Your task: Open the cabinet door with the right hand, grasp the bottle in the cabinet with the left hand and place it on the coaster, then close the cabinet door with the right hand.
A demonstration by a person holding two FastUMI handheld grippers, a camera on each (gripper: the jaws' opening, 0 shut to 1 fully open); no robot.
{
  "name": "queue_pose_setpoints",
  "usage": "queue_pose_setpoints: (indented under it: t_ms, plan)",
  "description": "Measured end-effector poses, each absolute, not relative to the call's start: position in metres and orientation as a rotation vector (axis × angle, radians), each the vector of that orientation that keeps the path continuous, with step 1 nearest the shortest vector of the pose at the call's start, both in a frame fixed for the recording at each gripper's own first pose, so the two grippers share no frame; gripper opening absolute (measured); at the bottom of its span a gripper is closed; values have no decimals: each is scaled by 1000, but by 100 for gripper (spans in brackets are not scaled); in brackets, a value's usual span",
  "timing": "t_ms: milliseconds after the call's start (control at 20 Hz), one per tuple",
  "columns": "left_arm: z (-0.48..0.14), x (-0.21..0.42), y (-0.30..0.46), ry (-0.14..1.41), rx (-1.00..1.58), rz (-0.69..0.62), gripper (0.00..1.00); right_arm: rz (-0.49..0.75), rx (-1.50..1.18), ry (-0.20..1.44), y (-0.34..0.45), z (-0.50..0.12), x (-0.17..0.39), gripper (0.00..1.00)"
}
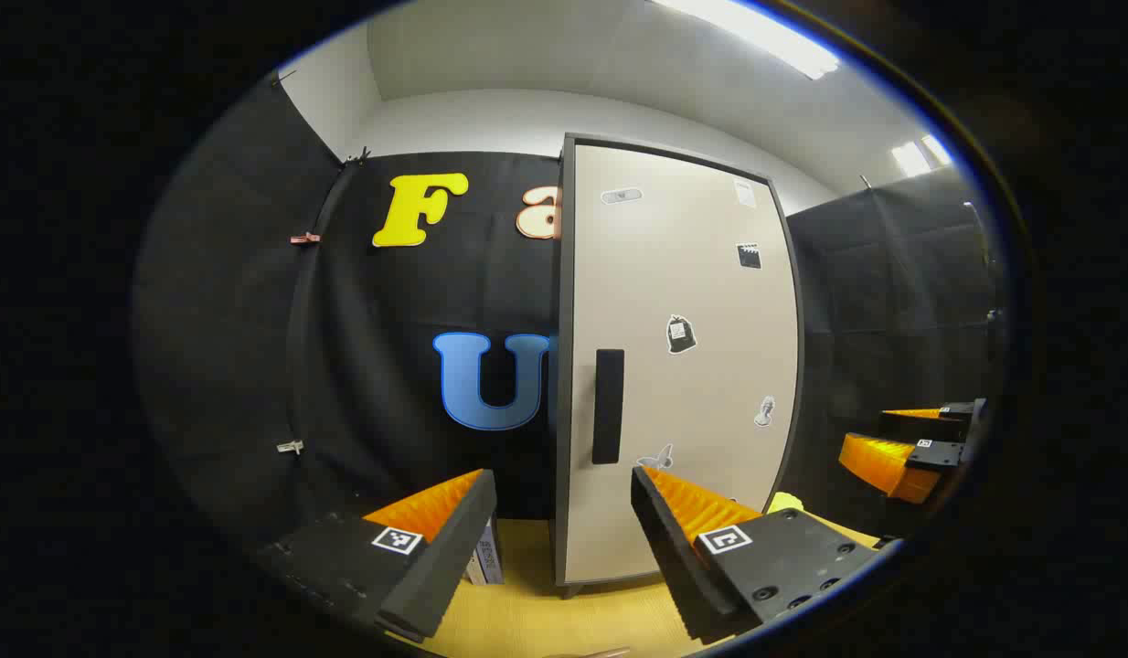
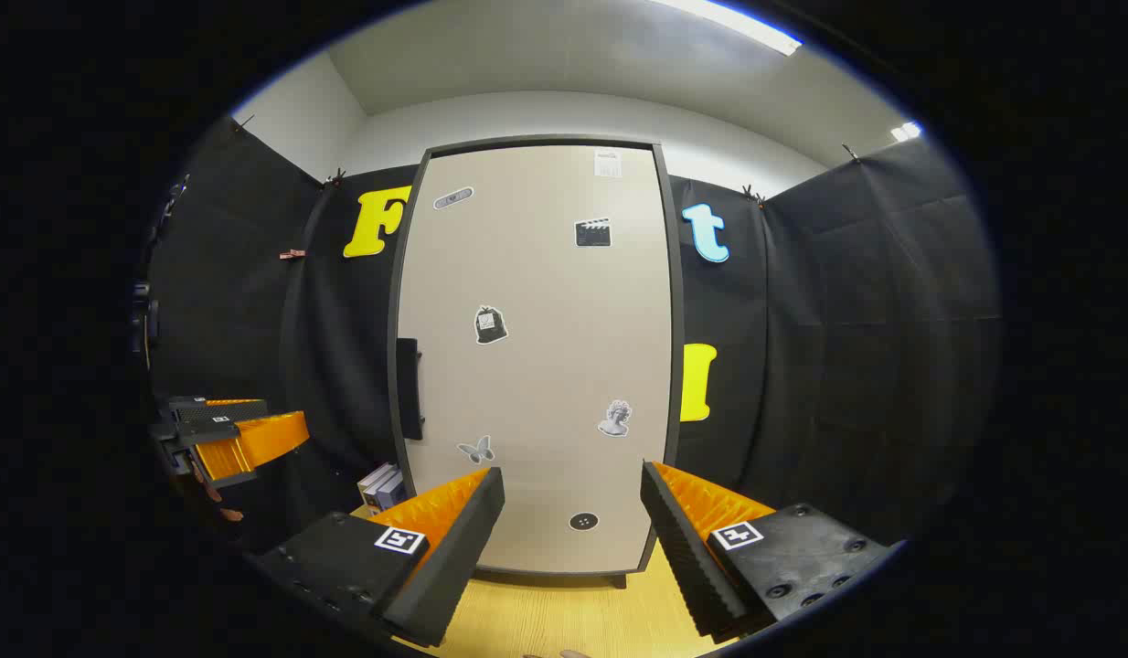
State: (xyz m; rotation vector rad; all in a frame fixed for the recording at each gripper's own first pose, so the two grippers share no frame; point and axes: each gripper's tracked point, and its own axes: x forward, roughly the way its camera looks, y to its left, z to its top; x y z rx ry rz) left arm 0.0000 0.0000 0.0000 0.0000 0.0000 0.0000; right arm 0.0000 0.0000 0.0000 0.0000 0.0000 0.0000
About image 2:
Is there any white book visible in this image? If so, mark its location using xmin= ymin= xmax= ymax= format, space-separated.
xmin=358 ymin=462 xmax=396 ymax=509

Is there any beige cabinet door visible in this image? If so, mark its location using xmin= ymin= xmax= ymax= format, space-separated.
xmin=398 ymin=144 xmax=675 ymax=574

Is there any long ceiling light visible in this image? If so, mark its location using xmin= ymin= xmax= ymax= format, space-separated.
xmin=655 ymin=0 xmax=803 ymax=56

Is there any black cabinet door handle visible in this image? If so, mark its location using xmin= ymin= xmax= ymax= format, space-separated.
xmin=395 ymin=337 xmax=426 ymax=442

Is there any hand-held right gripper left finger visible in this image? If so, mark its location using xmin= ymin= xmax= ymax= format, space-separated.
xmin=251 ymin=466 xmax=507 ymax=648

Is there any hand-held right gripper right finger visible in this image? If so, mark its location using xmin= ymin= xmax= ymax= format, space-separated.
xmin=639 ymin=460 xmax=897 ymax=643

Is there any black backdrop cloth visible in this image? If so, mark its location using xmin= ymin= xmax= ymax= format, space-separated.
xmin=146 ymin=114 xmax=1002 ymax=549

